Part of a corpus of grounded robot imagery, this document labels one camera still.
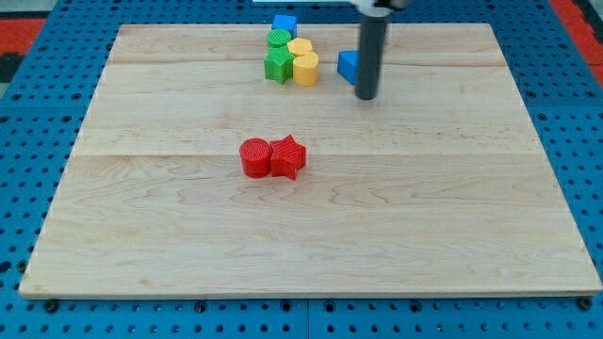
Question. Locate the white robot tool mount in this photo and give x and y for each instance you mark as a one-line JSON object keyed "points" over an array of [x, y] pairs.
{"points": [[378, 8]]}

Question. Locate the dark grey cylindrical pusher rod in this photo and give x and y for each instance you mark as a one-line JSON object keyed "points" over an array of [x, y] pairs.
{"points": [[371, 44]]}

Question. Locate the blue triangle block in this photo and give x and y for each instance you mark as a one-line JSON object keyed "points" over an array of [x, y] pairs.
{"points": [[347, 65]]}

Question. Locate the yellow hexagon block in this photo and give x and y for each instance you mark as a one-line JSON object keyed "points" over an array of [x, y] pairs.
{"points": [[300, 47]]}

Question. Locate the yellow heart block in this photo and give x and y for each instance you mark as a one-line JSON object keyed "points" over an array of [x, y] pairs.
{"points": [[305, 69]]}

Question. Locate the blue cube block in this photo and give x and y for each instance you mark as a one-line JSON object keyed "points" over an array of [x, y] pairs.
{"points": [[285, 22]]}

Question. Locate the green star block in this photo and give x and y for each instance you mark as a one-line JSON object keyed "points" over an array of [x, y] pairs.
{"points": [[278, 65]]}

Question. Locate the green cylinder block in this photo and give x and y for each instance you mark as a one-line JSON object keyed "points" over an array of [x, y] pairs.
{"points": [[278, 38]]}

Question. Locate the red star block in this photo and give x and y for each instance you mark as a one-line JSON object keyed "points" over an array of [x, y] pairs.
{"points": [[287, 157]]}

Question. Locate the light wooden board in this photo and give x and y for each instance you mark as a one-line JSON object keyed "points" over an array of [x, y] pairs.
{"points": [[437, 188]]}

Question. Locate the red cylinder block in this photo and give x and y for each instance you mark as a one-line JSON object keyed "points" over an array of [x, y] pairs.
{"points": [[255, 155]]}

